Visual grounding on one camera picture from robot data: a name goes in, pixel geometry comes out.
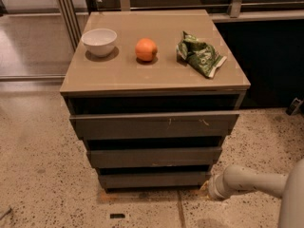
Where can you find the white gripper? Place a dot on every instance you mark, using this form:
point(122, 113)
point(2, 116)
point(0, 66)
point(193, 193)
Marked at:
point(214, 190)

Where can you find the grey drawer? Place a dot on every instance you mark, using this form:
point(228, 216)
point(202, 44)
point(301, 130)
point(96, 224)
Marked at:
point(153, 180)
point(158, 157)
point(154, 125)

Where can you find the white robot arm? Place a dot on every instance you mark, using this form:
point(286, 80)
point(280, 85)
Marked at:
point(238, 180)

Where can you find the grey drawer cabinet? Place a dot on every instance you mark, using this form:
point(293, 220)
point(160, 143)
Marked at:
point(123, 84)

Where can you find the small black floor device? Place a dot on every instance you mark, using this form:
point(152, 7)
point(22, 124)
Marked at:
point(294, 107)

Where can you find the green crumpled snack bag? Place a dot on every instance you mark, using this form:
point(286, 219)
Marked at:
point(201, 56)

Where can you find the orange fruit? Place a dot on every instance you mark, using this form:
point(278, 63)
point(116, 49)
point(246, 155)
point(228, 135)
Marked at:
point(146, 49)

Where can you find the white ceramic bowl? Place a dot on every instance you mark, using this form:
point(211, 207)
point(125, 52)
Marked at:
point(100, 42)

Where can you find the metal railing shelf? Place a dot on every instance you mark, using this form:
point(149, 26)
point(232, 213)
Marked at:
point(202, 0)

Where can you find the metal window frame post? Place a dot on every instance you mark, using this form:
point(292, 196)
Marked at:
point(67, 10)

